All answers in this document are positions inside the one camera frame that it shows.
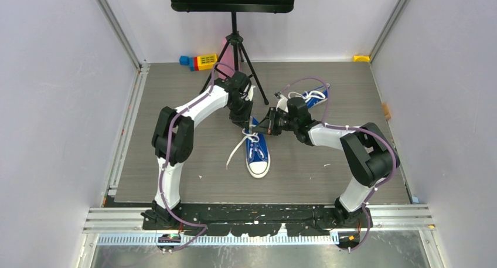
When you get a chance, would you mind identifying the blue canvas sneaker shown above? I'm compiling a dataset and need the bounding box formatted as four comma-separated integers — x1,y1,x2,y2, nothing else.
243,129,271,179
277,84,331,111

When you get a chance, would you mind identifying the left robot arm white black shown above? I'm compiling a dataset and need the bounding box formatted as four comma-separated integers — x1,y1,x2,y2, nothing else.
152,72,253,229

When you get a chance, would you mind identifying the colourful toy block phone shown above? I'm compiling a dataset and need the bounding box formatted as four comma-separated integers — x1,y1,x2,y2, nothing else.
179,54,218,72

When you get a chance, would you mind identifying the black tripod music stand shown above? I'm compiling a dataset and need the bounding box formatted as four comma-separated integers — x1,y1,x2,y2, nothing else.
171,0,295,105

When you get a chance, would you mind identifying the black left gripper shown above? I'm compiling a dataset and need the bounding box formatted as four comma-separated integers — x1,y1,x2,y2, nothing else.
227,97,253,130

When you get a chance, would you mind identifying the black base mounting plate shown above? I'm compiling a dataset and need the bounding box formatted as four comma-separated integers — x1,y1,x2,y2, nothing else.
141,203,373,237

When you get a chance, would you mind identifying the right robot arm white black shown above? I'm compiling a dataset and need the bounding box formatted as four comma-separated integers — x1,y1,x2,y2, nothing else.
250,97,400,227

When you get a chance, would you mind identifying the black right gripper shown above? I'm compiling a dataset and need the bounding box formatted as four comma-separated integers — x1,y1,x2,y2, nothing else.
253,107,298,136

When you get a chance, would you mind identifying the aluminium frame rail front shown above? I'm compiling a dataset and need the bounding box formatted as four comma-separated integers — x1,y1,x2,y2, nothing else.
83,204,435,249

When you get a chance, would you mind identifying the small wooden block on wall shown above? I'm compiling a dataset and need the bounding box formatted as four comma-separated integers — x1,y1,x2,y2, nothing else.
382,103,392,121

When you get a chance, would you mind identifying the yellow corner piece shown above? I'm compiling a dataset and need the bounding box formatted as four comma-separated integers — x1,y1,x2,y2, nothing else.
352,55,370,63

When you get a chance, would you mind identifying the pink block behind tripod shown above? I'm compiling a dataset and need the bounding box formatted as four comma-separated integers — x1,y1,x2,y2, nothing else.
215,39,241,80

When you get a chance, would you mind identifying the white shoelace of sneaker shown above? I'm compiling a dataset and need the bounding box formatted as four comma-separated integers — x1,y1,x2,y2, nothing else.
226,129,260,169
288,85,329,108

